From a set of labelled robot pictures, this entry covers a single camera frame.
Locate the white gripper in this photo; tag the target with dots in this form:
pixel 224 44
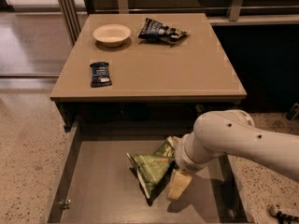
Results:
pixel 184 160

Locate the green jalapeno chip bag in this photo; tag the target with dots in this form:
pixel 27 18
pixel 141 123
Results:
pixel 151 169

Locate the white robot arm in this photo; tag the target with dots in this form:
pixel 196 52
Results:
pixel 231 132

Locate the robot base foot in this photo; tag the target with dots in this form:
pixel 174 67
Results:
pixel 284 214

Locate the open grey top drawer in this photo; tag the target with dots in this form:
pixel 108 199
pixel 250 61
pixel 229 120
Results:
pixel 97 184

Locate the tan cabinet counter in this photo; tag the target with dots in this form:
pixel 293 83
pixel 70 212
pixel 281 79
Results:
pixel 195 71

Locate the dark blue chip bag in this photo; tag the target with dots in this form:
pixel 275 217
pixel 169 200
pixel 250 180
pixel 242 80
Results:
pixel 154 30

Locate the small dark blue snack pack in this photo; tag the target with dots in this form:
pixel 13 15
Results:
pixel 100 74

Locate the white paper bowl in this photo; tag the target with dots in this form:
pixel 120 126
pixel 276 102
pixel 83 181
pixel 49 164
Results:
pixel 112 35

